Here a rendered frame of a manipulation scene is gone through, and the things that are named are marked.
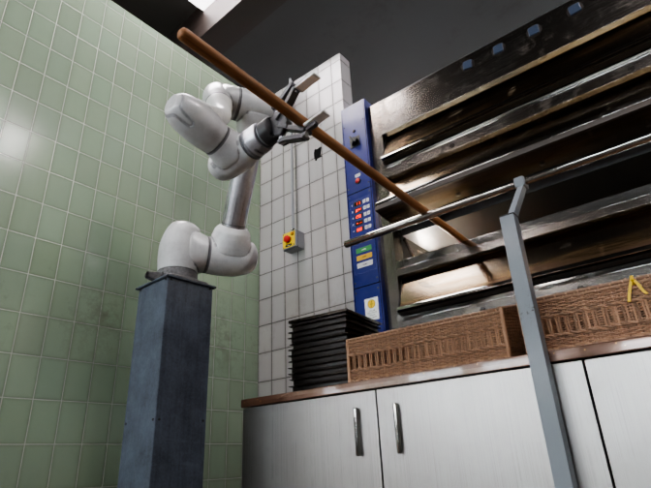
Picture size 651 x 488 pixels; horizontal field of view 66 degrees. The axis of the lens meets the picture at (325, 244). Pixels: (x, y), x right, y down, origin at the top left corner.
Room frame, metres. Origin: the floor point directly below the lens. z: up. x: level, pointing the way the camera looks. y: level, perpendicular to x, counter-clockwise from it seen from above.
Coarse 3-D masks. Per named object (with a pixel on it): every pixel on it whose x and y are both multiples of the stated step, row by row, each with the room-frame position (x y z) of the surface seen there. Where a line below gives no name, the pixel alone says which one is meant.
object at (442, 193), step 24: (600, 120) 1.44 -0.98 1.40; (624, 120) 1.42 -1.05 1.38; (648, 120) 1.42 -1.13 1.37; (552, 144) 1.55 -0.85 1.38; (576, 144) 1.55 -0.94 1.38; (600, 144) 1.55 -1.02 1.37; (480, 168) 1.71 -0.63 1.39; (504, 168) 1.70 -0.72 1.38; (528, 168) 1.70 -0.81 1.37; (432, 192) 1.87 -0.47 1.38; (456, 192) 1.86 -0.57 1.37; (384, 216) 2.06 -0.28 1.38; (408, 216) 2.06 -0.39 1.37
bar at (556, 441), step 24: (624, 144) 1.23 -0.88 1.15; (552, 168) 1.35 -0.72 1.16; (480, 192) 1.50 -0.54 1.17; (504, 192) 1.46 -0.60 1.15; (432, 216) 1.62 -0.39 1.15; (504, 216) 1.24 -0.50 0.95; (360, 240) 1.81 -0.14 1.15; (504, 240) 1.25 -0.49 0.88; (528, 264) 1.26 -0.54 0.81; (528, 288) 1.23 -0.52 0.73; (528, 312) 1.24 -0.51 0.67; (528, 336) 1.24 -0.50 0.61; (552, 384) 1.24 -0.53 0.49; (552, 408) 1.23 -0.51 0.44; (552, 432) 1.24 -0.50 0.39; (552, 456) 1.25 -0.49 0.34
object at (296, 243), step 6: (288, 234) 2.46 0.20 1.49; (294, 234) 2.43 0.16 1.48; (300, 234) 2.46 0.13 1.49; (294, 240) 2.43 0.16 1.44; (300, 240) 2.46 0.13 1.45; (288, 246) 2.46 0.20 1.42; (294, 246) 2.44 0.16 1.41; (300, 246) 2.46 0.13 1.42; (288, 252) 2.51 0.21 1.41; (294, 252) 2.51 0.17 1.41
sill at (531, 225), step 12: (624, 192) 1.56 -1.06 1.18; (636, 192) 1.54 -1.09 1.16; (648, 192) 1.52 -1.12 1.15; (588, 204) 1.63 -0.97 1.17; (600, 204) 1.61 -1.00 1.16; (612, 204) 1.59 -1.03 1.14; (552, 216) 1.71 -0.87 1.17; (564, 216) 1.69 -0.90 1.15; (528, 228) 1.77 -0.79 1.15; (468, 240) 1.92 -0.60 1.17; (480, 240) 1.89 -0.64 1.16; (492, 240) 1.86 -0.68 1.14; (432, 252) 2.03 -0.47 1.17; (444, 252) 1.99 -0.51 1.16; (396, 264) 2.14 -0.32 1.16; (408, 264) 2.10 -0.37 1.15
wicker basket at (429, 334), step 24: (480, 312) 1.42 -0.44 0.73; (504, 312) 1.40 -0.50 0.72; (384, 336) 1.62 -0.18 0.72; (408, 336) 1.57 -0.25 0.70; (432, 336) 1.52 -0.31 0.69; (456, 336) 1.47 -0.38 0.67; (480, 336) 1.43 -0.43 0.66; (504, 336) 1.39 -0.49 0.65; (360, 360) 1.68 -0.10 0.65; (384, 360) 1.63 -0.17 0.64; (408, 360) 1.58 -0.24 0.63; (432, 360) 1.53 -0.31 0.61; (456, 360) 1.48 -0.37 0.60; (480, 360) 1.44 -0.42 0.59
